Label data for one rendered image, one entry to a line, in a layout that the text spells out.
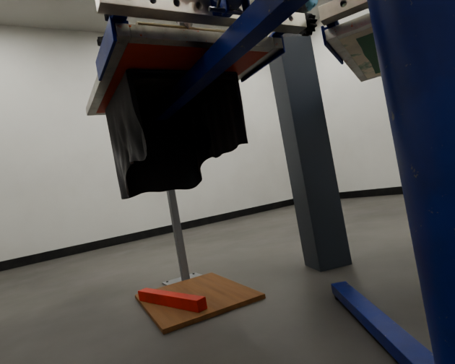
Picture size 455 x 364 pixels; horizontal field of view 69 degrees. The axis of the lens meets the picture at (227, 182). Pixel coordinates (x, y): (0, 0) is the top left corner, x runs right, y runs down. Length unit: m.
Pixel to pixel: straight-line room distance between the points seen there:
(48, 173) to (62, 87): 1.18
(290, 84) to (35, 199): 3.72
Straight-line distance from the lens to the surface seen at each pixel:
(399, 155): 0.54
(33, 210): 4.75
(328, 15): 1.28
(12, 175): 4.80
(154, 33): 1.07
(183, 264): 1.98
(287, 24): 1.23
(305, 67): 1.83
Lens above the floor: 0.49
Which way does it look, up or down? 1 degrees up
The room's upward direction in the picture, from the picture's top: 10 degrees counter-clockwise
